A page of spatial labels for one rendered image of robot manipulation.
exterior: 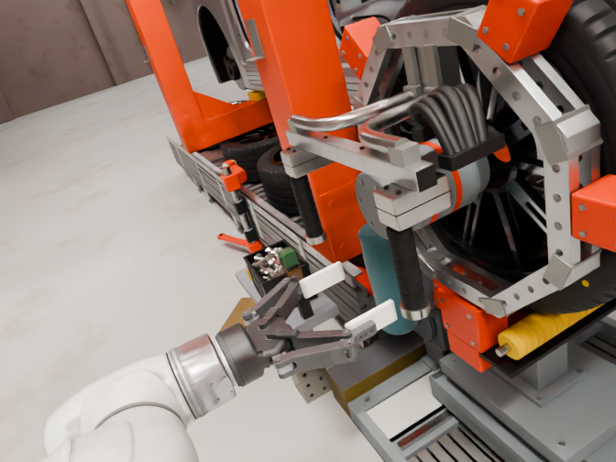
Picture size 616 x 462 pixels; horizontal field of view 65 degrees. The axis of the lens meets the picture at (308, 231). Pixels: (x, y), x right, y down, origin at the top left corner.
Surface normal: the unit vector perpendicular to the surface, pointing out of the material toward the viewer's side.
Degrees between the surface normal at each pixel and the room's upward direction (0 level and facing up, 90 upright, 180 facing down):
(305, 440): 0
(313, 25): 90
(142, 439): 28
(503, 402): 0
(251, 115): 90
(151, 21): 90
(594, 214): 90
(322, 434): 0
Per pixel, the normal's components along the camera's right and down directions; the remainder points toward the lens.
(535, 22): 0.50, 0.74
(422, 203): 0.42, 0.30
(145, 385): 0.16, -0.92
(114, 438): 0.02, -0.99
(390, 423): -0.26, -0.86
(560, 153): -0.87, 0.40
